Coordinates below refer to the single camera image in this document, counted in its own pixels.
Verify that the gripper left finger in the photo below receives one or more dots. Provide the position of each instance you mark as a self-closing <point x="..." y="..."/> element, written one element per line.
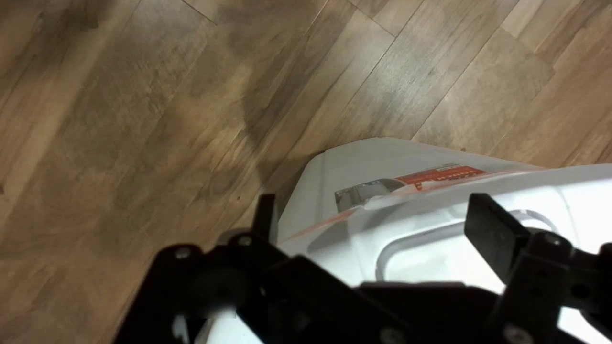
<point x="248" y="282"/>

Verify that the white plastic bin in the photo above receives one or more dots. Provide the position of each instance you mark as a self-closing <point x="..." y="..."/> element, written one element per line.
<point x="363" y="191"/>

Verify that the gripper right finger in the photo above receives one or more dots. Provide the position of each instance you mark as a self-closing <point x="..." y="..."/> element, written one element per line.
<point x="530" y="267"/>

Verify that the white bin lid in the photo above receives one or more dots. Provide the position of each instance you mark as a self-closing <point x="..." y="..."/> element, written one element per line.
<point x="430" y="224"/>

